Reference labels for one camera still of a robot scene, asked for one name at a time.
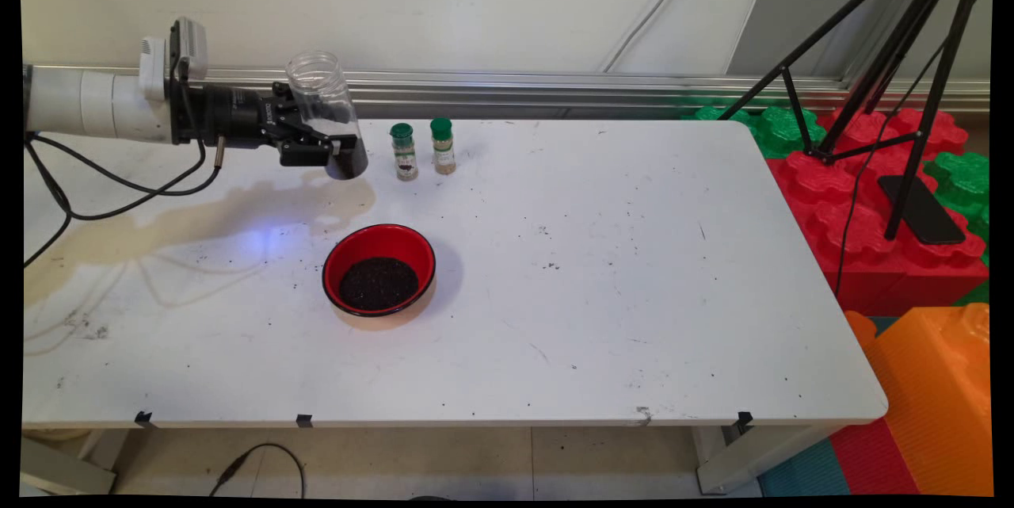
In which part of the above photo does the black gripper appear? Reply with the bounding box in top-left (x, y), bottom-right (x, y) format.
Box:
top-left (168, 80), bottom-right (362, 169)

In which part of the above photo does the clear jar with black seeds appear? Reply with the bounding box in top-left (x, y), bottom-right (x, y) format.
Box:
top-left (285, 51), bottom-right (369, 181)

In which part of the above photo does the green-capped dark spice bottle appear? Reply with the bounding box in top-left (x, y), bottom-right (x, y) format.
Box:
top-left (390, 123), bottom-right (419, 181)

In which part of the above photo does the red bowl with black rim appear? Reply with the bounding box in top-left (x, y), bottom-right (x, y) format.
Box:
top-left (322, 223), bottom-right (437, 318)

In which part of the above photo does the green-capped tan spice bottle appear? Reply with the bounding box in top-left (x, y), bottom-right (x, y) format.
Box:
top-left (430, 118), bottom-right (458, 175)

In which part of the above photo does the black seeds pile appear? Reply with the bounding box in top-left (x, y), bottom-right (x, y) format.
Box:
top-left (338, 256), bottom-right (420, 312)

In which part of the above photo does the green foam brick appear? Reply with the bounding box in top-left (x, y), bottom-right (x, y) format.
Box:
top-left (685, 104), bottom-right (829, 160)
top-left (923, 151), bottom-right (991, 243)

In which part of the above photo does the white table leg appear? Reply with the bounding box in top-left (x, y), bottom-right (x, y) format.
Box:
top-left (689, 422), bottom-right (841, 495)

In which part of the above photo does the red foam brick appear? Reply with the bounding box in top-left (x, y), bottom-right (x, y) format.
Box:
top-left (764, 106), bottom-right (991, 317)

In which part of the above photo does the teal floor mat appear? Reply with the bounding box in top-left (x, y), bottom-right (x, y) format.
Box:
top-left (757, 437), bottom-right (852, 497)

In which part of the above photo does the large black tripod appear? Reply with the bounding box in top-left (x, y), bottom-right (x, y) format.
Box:
top-left (717, 0), bottom-right (993, 242)

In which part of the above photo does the black flat slab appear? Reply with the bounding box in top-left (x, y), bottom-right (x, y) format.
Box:
top-left (877, 174), bottom-right (967, 246)

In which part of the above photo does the red floor mat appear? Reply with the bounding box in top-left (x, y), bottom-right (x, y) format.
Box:
top-left (828, 417), bottom-right (920, 495)

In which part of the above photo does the orange foam brick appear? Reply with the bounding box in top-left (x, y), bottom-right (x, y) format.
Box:
top-left (844, 304), bottom-right (993, 497)

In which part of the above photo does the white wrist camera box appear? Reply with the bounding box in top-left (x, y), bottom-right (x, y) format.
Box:
top-left (139, 17), bottom-right (209, 103)

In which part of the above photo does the aluminium rail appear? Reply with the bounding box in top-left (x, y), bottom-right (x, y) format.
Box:
top-left (22, 64), bottom-right (991, 120)

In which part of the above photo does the black floor cable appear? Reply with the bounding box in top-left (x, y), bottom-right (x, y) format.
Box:
top-left (208, 443), bottom-right (306, 499)

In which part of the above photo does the white table frame bar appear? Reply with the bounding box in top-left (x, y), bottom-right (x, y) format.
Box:
top-left (20, 429), bottom-right (132, 495)

